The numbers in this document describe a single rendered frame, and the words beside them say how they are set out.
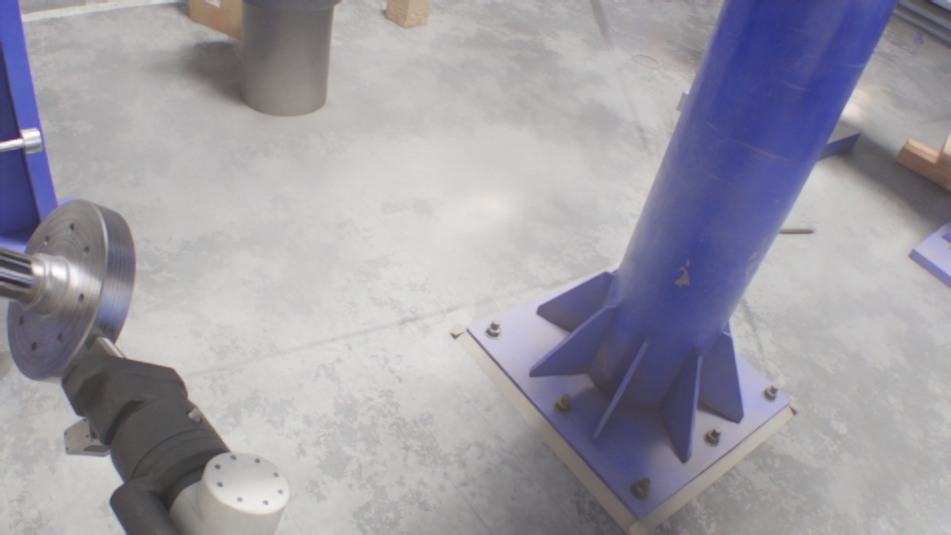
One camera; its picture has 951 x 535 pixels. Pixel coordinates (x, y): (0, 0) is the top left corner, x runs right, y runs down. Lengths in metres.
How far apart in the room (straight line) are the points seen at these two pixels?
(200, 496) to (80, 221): 0.37
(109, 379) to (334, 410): 1.20
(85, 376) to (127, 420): 0.06
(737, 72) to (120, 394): 1.22
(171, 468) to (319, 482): 1.13
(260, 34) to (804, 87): 2.01
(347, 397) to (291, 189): 0.93
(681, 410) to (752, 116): 0.81
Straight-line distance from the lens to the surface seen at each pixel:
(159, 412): 0.60
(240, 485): 0.52
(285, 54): 2.79
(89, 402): 0.65
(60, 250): 0.81
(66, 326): 0.76
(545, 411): 1.85
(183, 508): 0.55
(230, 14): 3.60
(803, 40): 1.40
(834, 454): 2.26
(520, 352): 1.97
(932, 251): 3.56
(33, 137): 0.70
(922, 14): 3.40
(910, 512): 2.30
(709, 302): 1.70
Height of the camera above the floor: 1.43
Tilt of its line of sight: 40 degrees down
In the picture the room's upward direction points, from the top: 14 degrees clockwise
